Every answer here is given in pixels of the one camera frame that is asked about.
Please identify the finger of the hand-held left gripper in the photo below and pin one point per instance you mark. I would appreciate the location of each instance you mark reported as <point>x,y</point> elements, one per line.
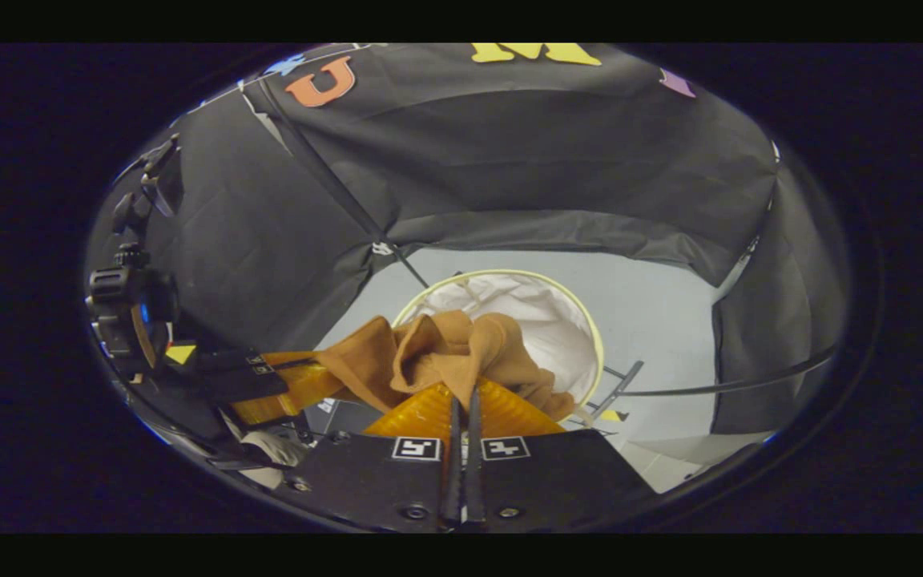
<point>269,393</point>

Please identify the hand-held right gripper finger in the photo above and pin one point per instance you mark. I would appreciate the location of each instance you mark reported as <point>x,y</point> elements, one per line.
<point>453,473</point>
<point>473,473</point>

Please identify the brown shirt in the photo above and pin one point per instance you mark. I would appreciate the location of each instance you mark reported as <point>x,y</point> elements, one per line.
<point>437,353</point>

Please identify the white laundry hamper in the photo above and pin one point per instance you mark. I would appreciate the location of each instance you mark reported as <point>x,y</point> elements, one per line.
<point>558,336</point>

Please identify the black clothes rack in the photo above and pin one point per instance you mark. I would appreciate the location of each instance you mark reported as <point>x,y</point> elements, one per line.
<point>333,184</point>

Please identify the yellow floor tape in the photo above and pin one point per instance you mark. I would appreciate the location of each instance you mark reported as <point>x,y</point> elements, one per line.
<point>614,415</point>

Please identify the black backdrop cloth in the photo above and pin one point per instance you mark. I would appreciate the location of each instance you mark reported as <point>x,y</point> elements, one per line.
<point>550,160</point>

